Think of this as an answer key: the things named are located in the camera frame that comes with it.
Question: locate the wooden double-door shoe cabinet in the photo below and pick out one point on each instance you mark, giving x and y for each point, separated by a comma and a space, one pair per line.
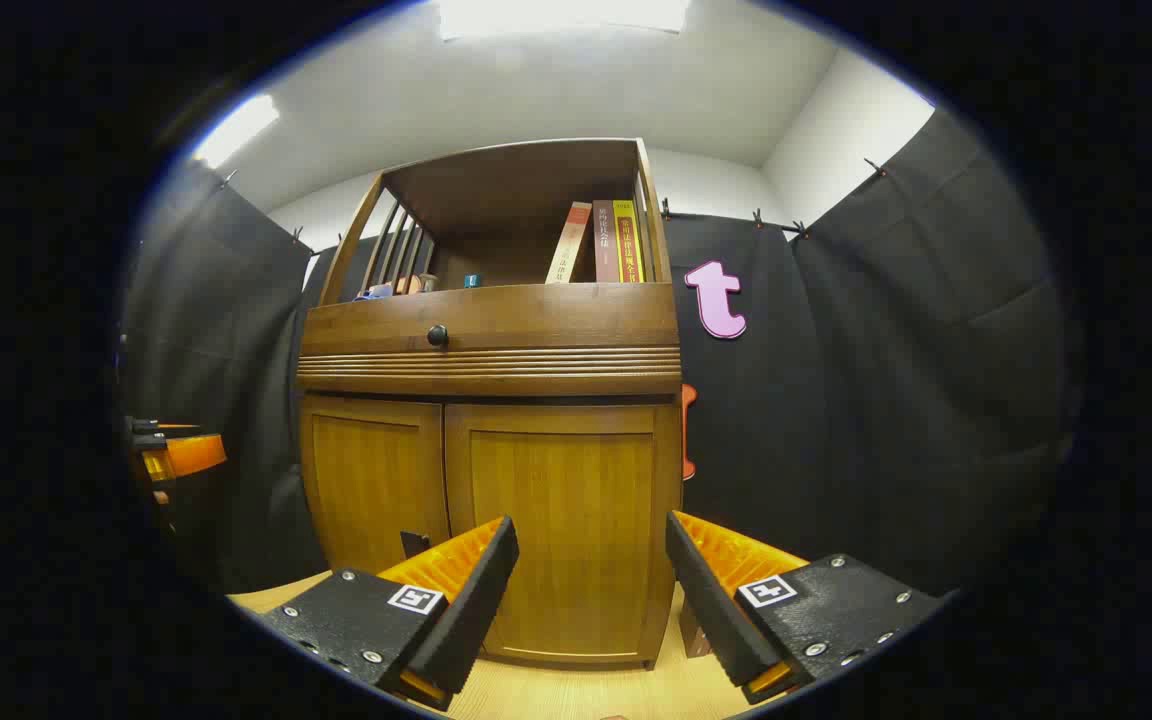
496, 190

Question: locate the large ceiling light panel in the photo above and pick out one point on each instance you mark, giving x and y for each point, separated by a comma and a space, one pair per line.
561, 15

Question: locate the yellow book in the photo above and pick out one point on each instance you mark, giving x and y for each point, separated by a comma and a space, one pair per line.
628, 240

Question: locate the tan book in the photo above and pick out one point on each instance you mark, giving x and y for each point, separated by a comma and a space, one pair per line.
569, 245

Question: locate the wooden drawer front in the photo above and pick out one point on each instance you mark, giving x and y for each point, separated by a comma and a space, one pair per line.
556, 320

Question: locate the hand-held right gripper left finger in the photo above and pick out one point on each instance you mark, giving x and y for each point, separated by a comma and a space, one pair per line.
481, 600

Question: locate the small blue object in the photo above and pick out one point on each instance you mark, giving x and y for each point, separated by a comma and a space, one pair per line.
374, 293

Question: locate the black round drawer knob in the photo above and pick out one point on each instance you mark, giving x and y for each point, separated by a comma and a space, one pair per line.
437, 336

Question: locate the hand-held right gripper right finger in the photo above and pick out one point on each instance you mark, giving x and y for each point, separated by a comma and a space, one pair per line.
711, 605

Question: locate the wooden shoe cabinet door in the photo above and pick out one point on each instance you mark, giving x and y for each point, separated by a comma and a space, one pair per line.
366, 480
576, 490

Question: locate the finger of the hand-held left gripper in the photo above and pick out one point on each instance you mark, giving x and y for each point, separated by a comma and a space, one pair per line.
194, 455

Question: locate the brown book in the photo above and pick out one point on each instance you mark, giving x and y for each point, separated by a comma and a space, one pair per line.
604, 240

